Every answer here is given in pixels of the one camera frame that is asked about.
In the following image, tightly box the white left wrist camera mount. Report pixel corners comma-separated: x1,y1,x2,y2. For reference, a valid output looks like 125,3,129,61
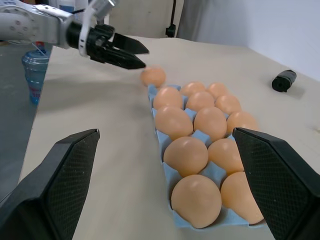
78,0,119,58

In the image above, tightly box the black power cable with plug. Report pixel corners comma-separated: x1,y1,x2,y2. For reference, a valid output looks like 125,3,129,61
165,0,179,39

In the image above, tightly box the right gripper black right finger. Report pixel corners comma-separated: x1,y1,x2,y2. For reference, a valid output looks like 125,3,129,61
232,126,320,240

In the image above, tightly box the black roll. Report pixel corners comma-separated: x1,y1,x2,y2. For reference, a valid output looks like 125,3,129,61
271,69,297,93

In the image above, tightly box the brown egg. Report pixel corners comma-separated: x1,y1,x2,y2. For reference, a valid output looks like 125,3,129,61
214,94,242,116
206,82,228,99
152,86,184,110
163,136,209,178
185,91,216,112
193,106,228,143
207,138,246,176
226,110,260,137
170,174,223,230
139,65,167,88
154,105,194,141
179,81,206,97
220,171,265,225

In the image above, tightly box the blue egg carton tray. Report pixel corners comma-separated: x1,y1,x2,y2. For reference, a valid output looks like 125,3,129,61
147,83,270,230

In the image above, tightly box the blue plastic water bottle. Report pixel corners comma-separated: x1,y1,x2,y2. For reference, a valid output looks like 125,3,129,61
21,41,53,105

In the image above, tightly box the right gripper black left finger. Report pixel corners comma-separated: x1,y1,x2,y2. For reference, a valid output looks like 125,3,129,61
0,128,101,240

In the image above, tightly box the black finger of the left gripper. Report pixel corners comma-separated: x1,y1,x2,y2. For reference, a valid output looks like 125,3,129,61
112,33,150,55
104,46,147,71

